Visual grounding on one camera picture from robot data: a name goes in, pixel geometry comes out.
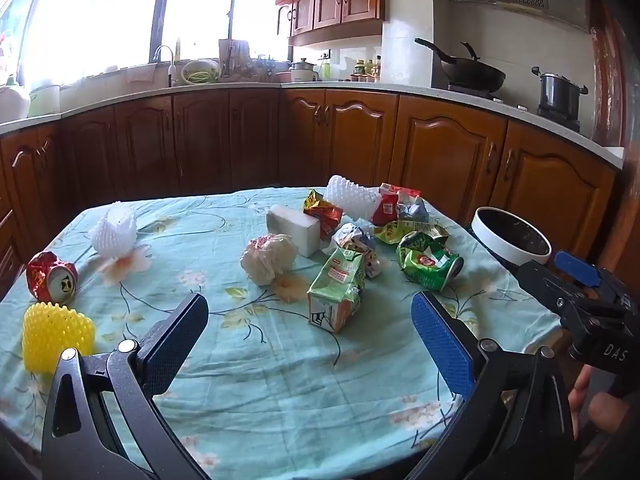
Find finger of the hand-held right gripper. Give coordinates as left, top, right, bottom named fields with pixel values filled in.
left=554, top=251, right=626, bottom=301
left=515, top=259, right=576, bottom=321

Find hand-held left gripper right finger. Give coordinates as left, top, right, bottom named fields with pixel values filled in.
left=407, top=291, right=576, bottom=480

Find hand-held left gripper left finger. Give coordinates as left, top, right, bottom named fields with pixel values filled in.
left=42, top=292, right=211, bottom=480

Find white round waste bin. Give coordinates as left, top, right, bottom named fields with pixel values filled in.
left=471, top=206, right=552, bottom=267

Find crushed green drink can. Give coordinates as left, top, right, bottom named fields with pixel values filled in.
left=396, top=231, right=465, bottom=293

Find green drink carton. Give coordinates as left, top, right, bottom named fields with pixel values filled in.
left=306, top=247, right=367, bottom=334

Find yellow-green snack wrapper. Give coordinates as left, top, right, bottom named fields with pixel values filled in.
left=374, top=219, right=450, bottom=247

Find white paper ball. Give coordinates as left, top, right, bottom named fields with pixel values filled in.
left=240, top=234, right=299, bottom=287

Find printed silver wrapper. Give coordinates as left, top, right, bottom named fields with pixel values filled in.
left=332, top=222, right=383, bottom=279

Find white foam block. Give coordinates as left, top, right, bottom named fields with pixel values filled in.
left=266, top=204, right=322, bottom=257

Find person's right hand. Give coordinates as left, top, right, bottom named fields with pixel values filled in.
left=567, top=362, right=640, bottom=441

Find teal floral tablecloth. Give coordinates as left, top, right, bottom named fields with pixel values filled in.
left=0, top=186, right=566, bottom=480

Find yellow foam fruit net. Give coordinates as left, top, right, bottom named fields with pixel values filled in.
left=21, top=301, right=97, bottom=376

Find small white foam fruit net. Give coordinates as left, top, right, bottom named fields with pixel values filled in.
left=89, top=201, right=138, bottom=266

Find red snack bag silver lining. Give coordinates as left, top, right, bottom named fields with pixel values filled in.
left=371, top=192, right=431, bottom=226

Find crushed red drink can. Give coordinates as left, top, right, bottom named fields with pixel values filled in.
left=26, top=251, right=79, bottom=306

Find red and white carton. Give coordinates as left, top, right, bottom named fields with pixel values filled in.
left=378, top=183, right=422, bottom=201

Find wooden base cabinets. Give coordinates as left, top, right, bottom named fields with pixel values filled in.
left=0, top=87, right=623, bottom=281

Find large white foam fruit net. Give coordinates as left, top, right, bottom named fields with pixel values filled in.
left=326, top=175, right=382, bottom=221

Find gas stove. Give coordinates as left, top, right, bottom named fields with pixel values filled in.
left=445, top=82, right=582, bottom=133

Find dark steel cooking pot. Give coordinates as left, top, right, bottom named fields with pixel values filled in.
left=531, top=66, right=588, bottom=117

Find red and yellow snack wrapper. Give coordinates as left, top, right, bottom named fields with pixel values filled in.
left=303, top=189, right=344, bottom=242

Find black wok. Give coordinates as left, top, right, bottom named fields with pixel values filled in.
left=414, top=38, right=507, bottom=93

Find white bowl with greens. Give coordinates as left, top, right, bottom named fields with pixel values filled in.
left=181, top=59, right=221, bottom=84

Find row of condiment jars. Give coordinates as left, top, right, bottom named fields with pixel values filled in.
left=350, top=56, right=382, bottom=83

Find chrome sink faucet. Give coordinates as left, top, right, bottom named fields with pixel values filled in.
left=152, top=45, right=179, bottom=88

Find pale green container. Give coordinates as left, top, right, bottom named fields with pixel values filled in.
left=27, top=84, right=62, bottom=118

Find grey kitchen countertop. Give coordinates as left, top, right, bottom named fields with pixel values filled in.
left=0, top=80, right=625, bottom=168

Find wooden utensil rack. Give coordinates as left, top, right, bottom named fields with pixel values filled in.
left=218, top=39, right=249, bottom=81

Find white kettle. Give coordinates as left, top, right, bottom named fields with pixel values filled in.
left=0, top=76, right=31, bottom=123

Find white rice cooker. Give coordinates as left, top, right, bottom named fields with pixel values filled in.
left=290, top=58, right=319, bottom=83

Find kitchen window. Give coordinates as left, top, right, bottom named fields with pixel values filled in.
left=0, top=0, right=293, bottom=92

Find wooden wall cabinets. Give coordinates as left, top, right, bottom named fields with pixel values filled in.
left=267, top=0, right=386, bottom=47

